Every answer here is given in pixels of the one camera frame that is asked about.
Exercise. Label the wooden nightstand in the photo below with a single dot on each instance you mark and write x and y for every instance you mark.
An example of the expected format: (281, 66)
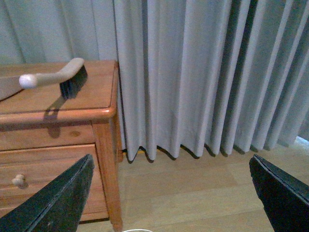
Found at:
(42, 134)

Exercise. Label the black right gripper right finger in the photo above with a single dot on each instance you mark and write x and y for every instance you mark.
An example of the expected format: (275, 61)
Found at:
(284, 197)

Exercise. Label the beige plastic dustpan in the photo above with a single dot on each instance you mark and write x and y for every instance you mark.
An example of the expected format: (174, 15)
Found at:
(9, 85)

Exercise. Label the beige hand brush black bristles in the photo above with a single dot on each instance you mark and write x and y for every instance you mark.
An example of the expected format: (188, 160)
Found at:
(71, 78)

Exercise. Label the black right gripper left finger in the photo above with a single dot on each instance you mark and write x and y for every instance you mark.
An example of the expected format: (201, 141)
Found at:
(58, 206)

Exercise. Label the grey curtain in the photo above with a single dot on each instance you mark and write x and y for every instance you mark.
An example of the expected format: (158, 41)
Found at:
(193, 73)

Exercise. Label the wooden drawer knob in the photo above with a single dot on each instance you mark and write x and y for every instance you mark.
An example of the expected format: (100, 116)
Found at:
(19, 180)

